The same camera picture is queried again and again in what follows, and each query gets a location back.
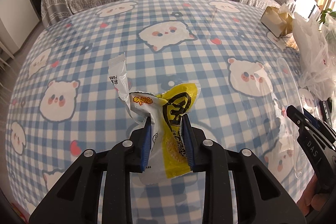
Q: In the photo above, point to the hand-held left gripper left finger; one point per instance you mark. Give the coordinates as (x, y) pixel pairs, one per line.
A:
(148, 140)

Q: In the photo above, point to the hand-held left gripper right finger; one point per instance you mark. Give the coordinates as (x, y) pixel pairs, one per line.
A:
(187, 140)

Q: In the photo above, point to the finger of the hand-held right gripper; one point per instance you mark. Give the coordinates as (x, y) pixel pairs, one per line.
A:
(298, 119)
(324, 132)

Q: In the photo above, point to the yellow and white snack wrapper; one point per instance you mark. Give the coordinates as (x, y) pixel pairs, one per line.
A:
(170, 113)

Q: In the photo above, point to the person's right hand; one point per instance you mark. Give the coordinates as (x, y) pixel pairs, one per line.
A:
(312, 200)

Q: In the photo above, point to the black rectangular object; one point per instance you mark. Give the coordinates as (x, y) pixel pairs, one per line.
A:
(325, 109)

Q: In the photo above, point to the clear crumpled plastic bag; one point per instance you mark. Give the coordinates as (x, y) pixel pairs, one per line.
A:
(313, 61)

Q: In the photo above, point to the small gold foil bag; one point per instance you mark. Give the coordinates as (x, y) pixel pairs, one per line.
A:
(273, 20)

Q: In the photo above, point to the green potted plant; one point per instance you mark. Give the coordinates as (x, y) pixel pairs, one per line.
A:
(328, 16)

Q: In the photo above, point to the blue checked bear tablecloth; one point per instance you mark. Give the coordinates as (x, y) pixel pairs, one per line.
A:
(105, 29)

